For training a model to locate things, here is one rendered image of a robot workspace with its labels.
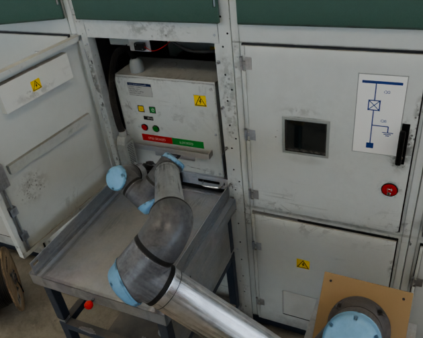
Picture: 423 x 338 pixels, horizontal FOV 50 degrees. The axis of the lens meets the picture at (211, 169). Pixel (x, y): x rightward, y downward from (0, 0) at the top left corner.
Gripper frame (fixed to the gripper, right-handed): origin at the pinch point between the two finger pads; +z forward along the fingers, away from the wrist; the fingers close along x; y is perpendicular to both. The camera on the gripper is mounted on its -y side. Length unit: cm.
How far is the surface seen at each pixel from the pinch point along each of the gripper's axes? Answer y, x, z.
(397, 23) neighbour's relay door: 90, 60, -25
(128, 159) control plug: -18.8, 1.5, 4.6
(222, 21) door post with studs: 32, 60, -22
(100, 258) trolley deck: -8.2, -35.6, -26.4
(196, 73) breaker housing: 12.4, 43.3, 2.2
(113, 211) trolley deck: -19.6, -22.2, -2.6
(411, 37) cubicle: 94, 57, -21
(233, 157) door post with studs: 31.9, 9.9, 6.8
